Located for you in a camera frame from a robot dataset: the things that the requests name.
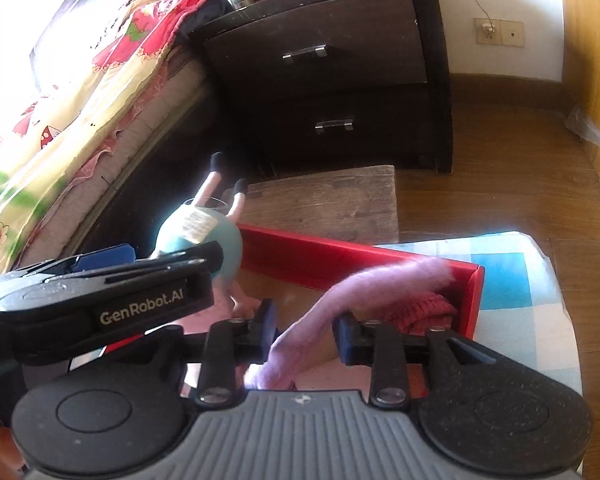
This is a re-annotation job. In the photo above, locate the red cardboard box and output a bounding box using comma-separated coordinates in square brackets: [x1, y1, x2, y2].
[70, 224, 486, 398]

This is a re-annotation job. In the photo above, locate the blue checkered cloth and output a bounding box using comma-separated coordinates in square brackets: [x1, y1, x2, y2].
[372, 230, 583, 401]

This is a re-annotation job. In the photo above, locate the nightstand drawer with handle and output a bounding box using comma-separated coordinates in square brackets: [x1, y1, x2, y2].
[202, 0, 428, 98]
[260, 82, 432, 162]

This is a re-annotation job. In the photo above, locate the bed with floral quilt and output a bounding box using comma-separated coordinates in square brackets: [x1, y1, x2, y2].
[0, 0, 231, 281]

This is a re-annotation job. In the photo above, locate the beige wall socket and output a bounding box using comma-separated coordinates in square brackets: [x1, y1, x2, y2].
[474, 17, 525, 49]

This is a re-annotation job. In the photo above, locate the pink plush toy blue dress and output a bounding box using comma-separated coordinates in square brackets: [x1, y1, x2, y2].
[150, 152, 261, 322]

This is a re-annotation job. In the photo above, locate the dark wooden nightstand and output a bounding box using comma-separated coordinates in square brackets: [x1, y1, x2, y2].
[189, 0, 454, 177]

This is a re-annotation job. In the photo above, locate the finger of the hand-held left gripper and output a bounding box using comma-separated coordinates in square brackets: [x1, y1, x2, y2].
[7, 244, 137, 277]
[135, 241, 227, 287]

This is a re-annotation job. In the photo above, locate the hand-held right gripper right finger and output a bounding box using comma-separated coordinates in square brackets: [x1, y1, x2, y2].
[332, 311, 503, 407]

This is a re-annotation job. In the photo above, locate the dark bed frame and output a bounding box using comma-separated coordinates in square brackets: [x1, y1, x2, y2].
[75, 85, 222, 261]

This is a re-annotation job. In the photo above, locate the dark wooden headboard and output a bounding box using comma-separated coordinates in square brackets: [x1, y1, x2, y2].
[27, 0, 176, 91]

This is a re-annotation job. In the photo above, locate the clear plastic wrap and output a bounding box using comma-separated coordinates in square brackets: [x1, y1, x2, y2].
[565, 105, 600, 156]

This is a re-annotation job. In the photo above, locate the red knitted cloth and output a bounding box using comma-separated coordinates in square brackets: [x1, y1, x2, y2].
[367, 294, 458, 335]

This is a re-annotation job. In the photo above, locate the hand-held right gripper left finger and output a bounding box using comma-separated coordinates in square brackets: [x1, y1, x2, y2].
[194, 299, 279, 407]

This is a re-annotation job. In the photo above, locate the purple towel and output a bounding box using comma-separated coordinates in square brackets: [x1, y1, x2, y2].
[247, 257, 453, 392]

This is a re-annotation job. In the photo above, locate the grey mattress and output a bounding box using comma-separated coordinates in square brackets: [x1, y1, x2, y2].
[10, 45, 216, 267]

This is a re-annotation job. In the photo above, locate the low wooden stool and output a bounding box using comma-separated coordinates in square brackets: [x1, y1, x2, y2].
[242, 164, 401, 247]

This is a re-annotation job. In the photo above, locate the wooden wardrobe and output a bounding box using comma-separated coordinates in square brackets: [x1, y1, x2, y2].
[557, 0, 600, 186]

